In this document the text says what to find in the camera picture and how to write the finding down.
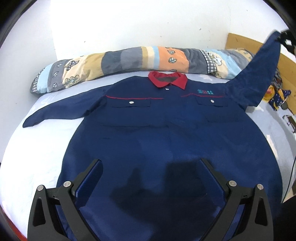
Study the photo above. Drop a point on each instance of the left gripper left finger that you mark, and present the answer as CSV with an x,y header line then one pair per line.
x,y
44,221

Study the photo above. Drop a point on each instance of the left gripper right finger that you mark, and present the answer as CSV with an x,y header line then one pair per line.
x,y
255,222

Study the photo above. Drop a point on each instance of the navy blue work shirt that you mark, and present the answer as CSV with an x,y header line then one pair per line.
x,y
149,133

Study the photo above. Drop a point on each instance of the wooden headboard panel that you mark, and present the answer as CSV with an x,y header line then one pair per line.
x,y
286,66

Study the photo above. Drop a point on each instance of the colourful yellow blue cloth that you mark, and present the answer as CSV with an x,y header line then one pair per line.
x,y
276,96

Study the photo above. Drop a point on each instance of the patchwork patterned long pillow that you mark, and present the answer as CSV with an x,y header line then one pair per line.
x,y
224,64

